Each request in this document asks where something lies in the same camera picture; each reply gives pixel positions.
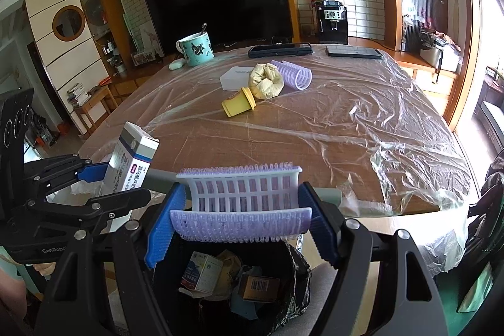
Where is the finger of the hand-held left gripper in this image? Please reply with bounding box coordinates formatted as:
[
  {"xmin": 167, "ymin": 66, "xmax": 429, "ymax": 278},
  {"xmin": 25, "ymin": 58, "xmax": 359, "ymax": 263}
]
[
  {"xmin": 24, "ymin": 154, "xmax": 109, "ymax": 203},
  {"xmin": 27, "ymin": 188, "xmax": 152, "ymax": 232}
]

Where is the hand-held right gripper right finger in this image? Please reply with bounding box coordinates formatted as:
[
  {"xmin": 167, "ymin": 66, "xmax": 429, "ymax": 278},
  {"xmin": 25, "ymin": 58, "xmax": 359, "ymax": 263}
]
[{"xmin": 297, "ymin": 182, "xmax": 450, "ymax": 336}]

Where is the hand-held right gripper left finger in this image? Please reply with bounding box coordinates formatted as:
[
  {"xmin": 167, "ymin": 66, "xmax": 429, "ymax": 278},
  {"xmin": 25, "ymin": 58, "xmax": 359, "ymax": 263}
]
[{"xmin": 35, "ymin": 182, "xmax": 187, "ymax": 336}]

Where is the white purple medicine box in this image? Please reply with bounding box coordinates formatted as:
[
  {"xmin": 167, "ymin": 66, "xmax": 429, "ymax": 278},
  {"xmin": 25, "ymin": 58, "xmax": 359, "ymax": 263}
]
[{"xmin": 96, "ymin": 121, "xmax": 160, "ymax": 199}]

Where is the white teal medicine box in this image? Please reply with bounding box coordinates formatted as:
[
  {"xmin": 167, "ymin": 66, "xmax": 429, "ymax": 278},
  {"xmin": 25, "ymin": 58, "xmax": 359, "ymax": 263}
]
[{"xmin": 180, "ymin": 250, "xmax": 224, "ymax": 295}]

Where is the black trash bin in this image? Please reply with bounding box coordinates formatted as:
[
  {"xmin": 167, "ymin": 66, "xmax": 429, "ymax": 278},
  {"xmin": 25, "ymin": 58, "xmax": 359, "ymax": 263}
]
[{"xmin": 152, "ymin": 231, "xmax": 313, "ymax": 336}]

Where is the purple hair roller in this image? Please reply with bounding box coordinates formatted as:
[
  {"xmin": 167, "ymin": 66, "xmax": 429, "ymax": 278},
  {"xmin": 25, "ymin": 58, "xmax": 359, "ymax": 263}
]
[
  {"xmin": 271, "ymin": 60, "xmax": 313, "ymax": 91},
  {"xmin": 169, "ymin": 162, "xmax": 313, "ymax": 244}
]

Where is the person's left forearm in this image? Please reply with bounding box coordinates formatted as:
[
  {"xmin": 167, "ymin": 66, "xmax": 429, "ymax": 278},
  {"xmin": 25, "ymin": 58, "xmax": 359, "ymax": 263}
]
[{"xmin": 0, "ymin": 261, "xmax": 28, "ymax": 325}]

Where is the stack of magazines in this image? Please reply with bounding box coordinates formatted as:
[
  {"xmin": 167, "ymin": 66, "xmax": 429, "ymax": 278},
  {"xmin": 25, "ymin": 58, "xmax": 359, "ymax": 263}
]
[{"xmin": 67, "ymin": 83, "xmax": 91, "ymax": 108}]

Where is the small wooden side table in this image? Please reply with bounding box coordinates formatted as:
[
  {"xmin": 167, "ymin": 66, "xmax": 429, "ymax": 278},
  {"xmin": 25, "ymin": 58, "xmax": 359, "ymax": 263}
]
[{"xmin": 73, "ymin": 84, "xmax": 119, "ymax": 136}]

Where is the yellow crumpled paper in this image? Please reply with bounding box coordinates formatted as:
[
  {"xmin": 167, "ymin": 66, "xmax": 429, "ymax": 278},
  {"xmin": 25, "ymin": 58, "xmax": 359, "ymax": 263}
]
[{"xmin": 215, "ymin": 249, "xmax": 243, "ymax": 297}]

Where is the brown cardboard box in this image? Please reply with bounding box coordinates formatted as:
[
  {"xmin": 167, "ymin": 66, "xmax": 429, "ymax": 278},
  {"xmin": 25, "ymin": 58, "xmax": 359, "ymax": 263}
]
[{"xmin": 240, "ymin": 275, "xmax": 281, "ymax": 303}]

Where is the clear plastic table sheet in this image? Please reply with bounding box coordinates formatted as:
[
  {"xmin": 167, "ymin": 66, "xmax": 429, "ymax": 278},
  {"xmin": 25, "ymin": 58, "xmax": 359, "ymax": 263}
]
[{"xmin": 79, "ymin": 43, "xmax": 485, "ymax": 277}]

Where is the round wooden mirror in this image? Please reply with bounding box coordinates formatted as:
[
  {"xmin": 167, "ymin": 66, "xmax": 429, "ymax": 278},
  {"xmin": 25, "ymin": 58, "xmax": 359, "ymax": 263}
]
[{"xmin": 52, "ymin": 5, "xmax": 86, "ymax": 42}]

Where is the small framed picture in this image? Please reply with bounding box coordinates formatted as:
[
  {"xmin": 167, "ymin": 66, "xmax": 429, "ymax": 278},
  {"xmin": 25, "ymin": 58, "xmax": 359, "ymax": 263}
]
[{"xmin": 132, "ymin": 50, "xmax": 164, "ymax": 65}]

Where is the white giraffe picture board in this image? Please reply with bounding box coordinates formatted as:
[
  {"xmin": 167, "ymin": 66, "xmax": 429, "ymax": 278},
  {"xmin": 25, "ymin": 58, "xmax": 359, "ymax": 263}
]
[{"xmin": 140, "ymin": 25, "xmax": 164, "ymax": 57}]

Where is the yellow plastic cup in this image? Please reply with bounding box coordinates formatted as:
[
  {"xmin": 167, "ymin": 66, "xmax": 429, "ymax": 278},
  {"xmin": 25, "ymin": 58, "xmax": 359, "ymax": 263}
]
[{"xmin": 221, "ymin": 87, "xmax": 257, "ymax": 119}]

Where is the teal butterfly mug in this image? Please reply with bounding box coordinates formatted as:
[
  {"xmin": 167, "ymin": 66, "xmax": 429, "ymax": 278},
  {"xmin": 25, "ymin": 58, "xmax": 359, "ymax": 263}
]
[{"xmin": 176, "ymin": 33, "xmax": 214, "ymax": 67}]

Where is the black chair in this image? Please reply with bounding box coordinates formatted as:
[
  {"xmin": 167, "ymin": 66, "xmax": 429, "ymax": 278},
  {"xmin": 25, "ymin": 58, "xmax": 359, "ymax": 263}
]
[{"xmin": 457, "ymin": 149, "xmax": 504, "ymax": 313}]

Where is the white flat box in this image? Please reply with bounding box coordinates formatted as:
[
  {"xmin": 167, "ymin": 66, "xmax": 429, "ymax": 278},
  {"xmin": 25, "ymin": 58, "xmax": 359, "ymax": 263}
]
[{"xmin": 220, "ymin": 65, "xmax": 256, "ymax": 90}]

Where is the black phone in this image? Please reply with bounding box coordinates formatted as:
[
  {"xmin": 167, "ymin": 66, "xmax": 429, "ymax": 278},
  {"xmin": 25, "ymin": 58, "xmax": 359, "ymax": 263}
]
[{"xmin": 325, "ymin": 45, "xmax": 383, "ymax": 59}]

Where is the black coffee machine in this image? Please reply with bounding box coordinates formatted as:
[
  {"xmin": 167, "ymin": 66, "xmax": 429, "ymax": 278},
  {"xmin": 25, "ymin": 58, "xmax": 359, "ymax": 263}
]
[{"xmin": 314, "ymin": 0, "xmax": 349, "ymax": 45}]

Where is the grey bag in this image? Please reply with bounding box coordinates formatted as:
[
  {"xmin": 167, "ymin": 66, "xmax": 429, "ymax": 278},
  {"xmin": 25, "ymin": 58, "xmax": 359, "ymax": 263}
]
[{"xmin": 419, "ymin": 28, "xmax": 463, "ymax": 73}]

